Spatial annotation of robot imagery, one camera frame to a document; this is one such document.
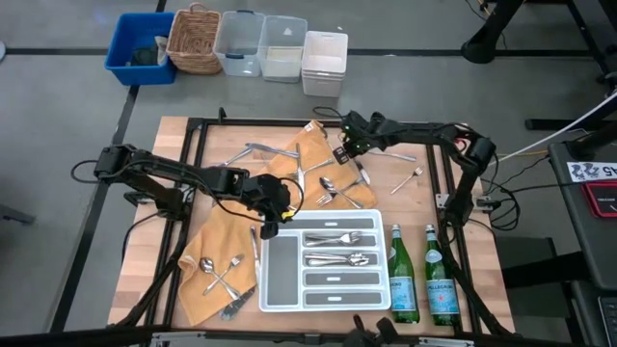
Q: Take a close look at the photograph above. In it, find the black cable bundle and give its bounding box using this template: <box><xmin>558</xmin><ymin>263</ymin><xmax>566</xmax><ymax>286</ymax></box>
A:
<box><xmin>115</xmin><ymin>211</ymin><xmax>194</xmax><ymax>329</ymax></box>
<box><xmin>443</xmin><ymin>226</ymin><xmax>512</xmax><ymax>336</ymax></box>

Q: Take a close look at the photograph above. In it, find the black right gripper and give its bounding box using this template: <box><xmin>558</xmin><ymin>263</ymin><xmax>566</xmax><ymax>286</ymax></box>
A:
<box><xmin>332</xmin><ymin>109</ymin><xmax>387</xmax><ymax>166</ymax></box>

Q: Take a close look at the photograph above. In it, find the dark grey floor bracket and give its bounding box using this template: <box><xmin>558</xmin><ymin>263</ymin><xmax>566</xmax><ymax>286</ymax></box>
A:
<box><xmin>0</xmin><ymin>205</ymin><xmax>37</xmax><ymax>227</ymax></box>

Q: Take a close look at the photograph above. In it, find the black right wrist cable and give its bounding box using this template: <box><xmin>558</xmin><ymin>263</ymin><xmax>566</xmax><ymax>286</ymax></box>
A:
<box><xmin>311</xmin><ymin>105</ymin><xmax>349</xmax><ymax>122</ymax></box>

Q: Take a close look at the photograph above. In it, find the silver table knife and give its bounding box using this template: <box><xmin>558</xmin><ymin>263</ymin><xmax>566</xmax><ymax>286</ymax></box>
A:
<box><xmin>220</xmin><ymin>146</ymin><xmax>255</xmax><ymax>169</ymax></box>
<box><xmin>245</xmin><ymin>142</ymin><xmax>301</xmax><ymax>158</ymax></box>
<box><xmin>355</xmin><ymin>160</ymin><xmax>372</xmax><ymax>187</ymax></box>
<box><xmin>368</xmin><ymin>149</ymin><xmax>418</xmax><ymax>163</ymax></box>
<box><xmin>249</xmin><ymin>225</ymin><xmax>262</xmax><ymax>290</ymax></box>
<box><xmin>294</xmin><ymin>142</ymin><xmax>306</xmax><ymax>189</ymax></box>

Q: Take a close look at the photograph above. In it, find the black keyboard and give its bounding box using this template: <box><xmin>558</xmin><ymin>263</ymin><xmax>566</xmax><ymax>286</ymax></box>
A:
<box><xmin>596</xmin><ymin>295</ymin><xmax>617</xmax><ymax>347</ymax></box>

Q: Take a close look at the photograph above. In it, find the white cutlery organizer tray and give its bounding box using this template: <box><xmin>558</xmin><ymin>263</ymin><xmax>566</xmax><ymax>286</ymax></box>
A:
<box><xmin>257</xmin><ymin>207</ymin><xmax>392</xmax><ymax>313</ymax></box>

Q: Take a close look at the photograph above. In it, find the orange cloth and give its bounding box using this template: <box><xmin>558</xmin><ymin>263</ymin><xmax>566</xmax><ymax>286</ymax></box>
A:
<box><xmin>176</xmin><ymin>119</ymin><xmax>380</xmax><ymax>328</ymax></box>

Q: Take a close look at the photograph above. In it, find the blue plastic bin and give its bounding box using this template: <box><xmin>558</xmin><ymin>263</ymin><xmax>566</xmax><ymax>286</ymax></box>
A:
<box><xmin>104</xmin><ymin>11</ymin><xmax>177</xmax><ymax>88</ymax></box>

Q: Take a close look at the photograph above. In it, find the black floor foot bar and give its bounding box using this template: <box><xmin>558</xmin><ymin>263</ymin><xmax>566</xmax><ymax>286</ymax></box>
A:
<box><xmin>523</xmin><ymin>117</ymin><xmax>617</xmax><ymax>132</ymax></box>

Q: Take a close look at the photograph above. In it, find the black loose cable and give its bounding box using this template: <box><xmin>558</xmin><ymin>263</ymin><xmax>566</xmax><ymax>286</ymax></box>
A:
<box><xmin>479</xmin><ymin>153</ymin><xmax>550</xmax><ymax>232</ymax></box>

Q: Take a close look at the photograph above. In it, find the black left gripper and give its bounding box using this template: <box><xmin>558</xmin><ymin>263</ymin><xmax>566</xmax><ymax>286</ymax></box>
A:
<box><xmin>243</xmin><ymin>173</ymin><xmax>294</xmax><ymax>241</ymax></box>

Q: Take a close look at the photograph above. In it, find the white printed label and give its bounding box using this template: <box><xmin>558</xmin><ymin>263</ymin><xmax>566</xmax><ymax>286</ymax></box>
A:
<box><xmin>566</xmin><ymin>160</ymin><xmax>617</xmax><ymax>184</ymax></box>

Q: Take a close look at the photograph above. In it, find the white cable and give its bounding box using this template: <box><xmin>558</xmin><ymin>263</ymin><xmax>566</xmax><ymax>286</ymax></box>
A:
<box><xmin>478</xmin><ymin>90</ymin><xmax>617</xmax><ymax>170</ymax></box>

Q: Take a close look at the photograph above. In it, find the black bundle in bin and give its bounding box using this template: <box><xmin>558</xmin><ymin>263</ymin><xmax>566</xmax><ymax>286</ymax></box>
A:
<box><xmin>128</xmin><ymin>44</ymin><xmax>160</xmax><ymax>68</ymax></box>

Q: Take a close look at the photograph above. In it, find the black side desk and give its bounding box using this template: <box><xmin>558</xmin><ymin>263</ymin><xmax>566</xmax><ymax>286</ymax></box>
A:
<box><xmin>547</xmin><ymin>125</ymin><xmax>617</xmax><ymax>291</ymax></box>

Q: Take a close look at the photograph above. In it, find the wicker basket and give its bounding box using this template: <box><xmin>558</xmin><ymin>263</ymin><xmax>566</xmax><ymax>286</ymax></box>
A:
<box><xmin>165</xmin><ymin>1</ymin><xmax>224</xmax><ymax>76</ymax></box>

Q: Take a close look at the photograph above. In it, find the white plastic bin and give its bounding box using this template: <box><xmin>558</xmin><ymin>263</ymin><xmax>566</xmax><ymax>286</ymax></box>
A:
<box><xmin>300</xmin><ymin>29</ymin><xmax>350</xmax><ymax>99</ymax></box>

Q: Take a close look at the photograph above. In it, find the red framed device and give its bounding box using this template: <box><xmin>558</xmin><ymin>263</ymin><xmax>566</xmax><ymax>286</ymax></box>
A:
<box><xmin>580</xmin><ymin>180</ymin><xmax>617</xmax><ymax>220</ymax></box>

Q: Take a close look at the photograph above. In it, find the yellow floor cable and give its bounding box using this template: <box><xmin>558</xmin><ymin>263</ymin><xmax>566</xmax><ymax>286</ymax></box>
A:
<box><xmin>496</xmin><ymin>150</ymin><xmax>550</xmax><ymax>159</ymax></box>

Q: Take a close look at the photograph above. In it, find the black stand leg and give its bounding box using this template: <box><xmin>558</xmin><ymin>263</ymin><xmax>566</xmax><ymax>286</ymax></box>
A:
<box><xmin>564</xmin><ymin>0</ymin><xmax>617</xmax><ymax>78</ymax></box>
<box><xmin>460</xmin><ymin>0</ymin><xmax>526</xmax><ymax>66</ymax></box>

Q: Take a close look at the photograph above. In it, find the dark patterned flat utensil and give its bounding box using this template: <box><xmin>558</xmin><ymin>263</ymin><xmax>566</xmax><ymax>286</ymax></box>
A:
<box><xmin>219</xmin><ymin>284</ymin><xmax>256</xmax><ymax>322</ymax></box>

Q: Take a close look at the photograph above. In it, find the clear plastic bin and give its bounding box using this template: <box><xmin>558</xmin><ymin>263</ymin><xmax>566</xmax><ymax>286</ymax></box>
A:
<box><xmin>256</xmin><ymin>13</ymin><xmax>309</xmax><ymax>85</ymax></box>

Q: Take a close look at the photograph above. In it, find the green glass water bottle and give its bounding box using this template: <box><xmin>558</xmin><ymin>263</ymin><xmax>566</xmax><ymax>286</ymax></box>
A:
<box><xmin>423</xmin><ymin>224</ymin><xmax>461</xmax><ymax>328</ymax></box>
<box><xmin>387</xmin><ymin>223</ymin><xmax>421</xmax><ymax>325</ymax></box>

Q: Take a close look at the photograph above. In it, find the silver spoon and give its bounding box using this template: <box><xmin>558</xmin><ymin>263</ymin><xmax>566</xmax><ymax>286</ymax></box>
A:
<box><xmin>304</xmin><ymin>252</ymin><xmax>368</xmax><ymax>266</ymax></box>
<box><xmin>319</xmin><ymin>176</ymin><xmax>364</xmax><ymax>210</ymax></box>
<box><xmin>304</xmin><ymin>253</ymin><xmax>367</xmax><ymax>267</ymax></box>
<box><xmin>304</xmin><ymin>252</ymin><xmax>366</xmax><ymax>266</ymax></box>
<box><xmin>304</xmin><ymin>252</ymin><xmax>370</xmax><ymax>267</ymax></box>
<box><xmin>199</xmin><ymin>256</ymin><xmax>242</xmax><ymax>301</ymax></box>

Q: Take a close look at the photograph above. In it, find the black desk foot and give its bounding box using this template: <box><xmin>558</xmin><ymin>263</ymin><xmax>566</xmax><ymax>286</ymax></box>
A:
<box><xmin>495</xmin><ymin>235</ymin><xmax>597</xmax><ymax>290</ymax></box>

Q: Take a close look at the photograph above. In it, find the clear bin with blue handle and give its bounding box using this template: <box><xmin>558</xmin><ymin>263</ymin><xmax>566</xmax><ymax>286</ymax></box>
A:
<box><xmin>212</xmin><ymin>9</ymin><xmax>267</xmax><ymax>79</ymax></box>

